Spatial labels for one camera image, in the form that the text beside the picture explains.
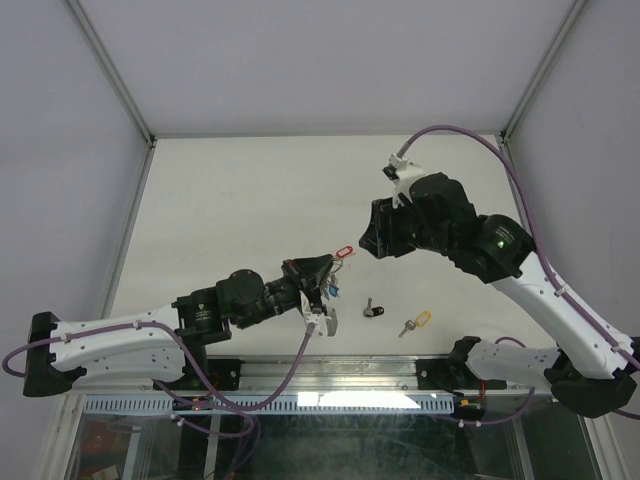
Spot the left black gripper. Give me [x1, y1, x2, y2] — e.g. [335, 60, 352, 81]
[236, 255, 333, 330]

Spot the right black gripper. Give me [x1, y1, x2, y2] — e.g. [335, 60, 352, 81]
[359, 192, 452, 259]

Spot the large keyring with coloured keys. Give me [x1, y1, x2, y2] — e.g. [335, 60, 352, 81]
[322, 258, 344, 300]

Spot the key with red tag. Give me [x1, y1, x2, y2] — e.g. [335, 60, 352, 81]
[333, 245, 356, 260]

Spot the key with black tag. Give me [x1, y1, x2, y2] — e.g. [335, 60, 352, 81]
[362, 297, 385, 318]

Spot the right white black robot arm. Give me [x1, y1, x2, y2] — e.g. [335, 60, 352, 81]
[359, 167, 639, 418]

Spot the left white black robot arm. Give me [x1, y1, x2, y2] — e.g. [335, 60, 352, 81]
[23, 254, 337, 398]

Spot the key with yellow tag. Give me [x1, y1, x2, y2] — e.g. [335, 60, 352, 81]
[398, 311, 432, 338]

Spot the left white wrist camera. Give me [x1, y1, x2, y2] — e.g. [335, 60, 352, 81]
[300, 293, 338, 338]

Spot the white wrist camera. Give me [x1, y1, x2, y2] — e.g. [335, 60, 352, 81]
[300, 293, 338, 338]
[383, 154, 426, 209]

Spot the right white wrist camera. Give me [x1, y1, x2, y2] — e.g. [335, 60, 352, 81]
[383, 154, 426, 209]

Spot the aluminium mounting rail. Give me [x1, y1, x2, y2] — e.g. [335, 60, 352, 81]
[74, 352, 576, 399]

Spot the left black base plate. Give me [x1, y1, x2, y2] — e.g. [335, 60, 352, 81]
[163, 358, 243, 392]

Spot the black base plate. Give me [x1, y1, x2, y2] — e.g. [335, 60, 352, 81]
[163, 358, 243, 392]
[414, 357, 507, 395]

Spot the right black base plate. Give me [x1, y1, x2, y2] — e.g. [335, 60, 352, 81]
[414, 357, 507, 395]

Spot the right aluminium frame post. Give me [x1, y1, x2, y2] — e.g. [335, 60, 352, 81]
[499, 0, 589, 144]

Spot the aluminium frame post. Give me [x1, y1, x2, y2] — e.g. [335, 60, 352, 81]
[63, 0, 157, 146]
[499, 0, 589, 144]

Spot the grey slotted cable duct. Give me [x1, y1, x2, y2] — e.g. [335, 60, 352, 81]
[84, 391, 454, 416]

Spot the left aluminium frame post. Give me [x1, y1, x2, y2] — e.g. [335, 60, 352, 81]
[63, 0, 157, 146]

